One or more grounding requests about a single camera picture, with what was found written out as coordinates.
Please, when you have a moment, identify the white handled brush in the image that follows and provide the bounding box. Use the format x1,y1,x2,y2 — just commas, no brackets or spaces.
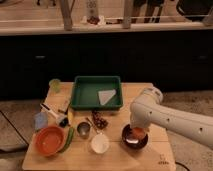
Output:
41,103,68,127

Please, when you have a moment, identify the yellow banana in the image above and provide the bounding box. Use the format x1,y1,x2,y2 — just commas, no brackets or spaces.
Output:
67,109,74,126

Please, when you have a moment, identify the small metal cup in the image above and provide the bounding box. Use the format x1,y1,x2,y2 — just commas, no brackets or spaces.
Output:
77,122,90,139

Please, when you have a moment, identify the black floor cable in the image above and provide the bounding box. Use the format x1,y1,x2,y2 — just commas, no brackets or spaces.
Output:
0,109,30,154

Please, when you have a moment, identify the white cloth piece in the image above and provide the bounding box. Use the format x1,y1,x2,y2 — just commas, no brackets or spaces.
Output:
98,89,116,105

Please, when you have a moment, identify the red apple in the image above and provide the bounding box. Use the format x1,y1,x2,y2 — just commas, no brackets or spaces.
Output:
132,127,146,140

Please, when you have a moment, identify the green plastic tray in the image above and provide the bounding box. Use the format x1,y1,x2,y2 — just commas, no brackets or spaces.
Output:
70,76,123,110

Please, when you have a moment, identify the blue sponge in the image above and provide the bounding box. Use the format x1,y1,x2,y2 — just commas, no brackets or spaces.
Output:
34,112,48,131

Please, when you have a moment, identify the dark grape bunch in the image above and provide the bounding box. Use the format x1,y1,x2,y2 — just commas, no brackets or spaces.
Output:
92,111,108,129

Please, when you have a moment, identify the orange bowl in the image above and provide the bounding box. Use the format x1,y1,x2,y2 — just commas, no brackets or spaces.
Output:
35,126,65,157

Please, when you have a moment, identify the dark purple bowl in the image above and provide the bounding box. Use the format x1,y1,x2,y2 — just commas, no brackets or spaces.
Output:
122,124,148,150

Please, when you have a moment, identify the green translucent cup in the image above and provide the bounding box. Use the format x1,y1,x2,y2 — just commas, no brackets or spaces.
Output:
49,79,61,93

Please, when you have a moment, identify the white measuring cup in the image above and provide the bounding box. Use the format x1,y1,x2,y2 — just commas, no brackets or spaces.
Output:
91,133,110,154

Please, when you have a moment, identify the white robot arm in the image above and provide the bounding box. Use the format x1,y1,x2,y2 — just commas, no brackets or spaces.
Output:
130,87,213,150

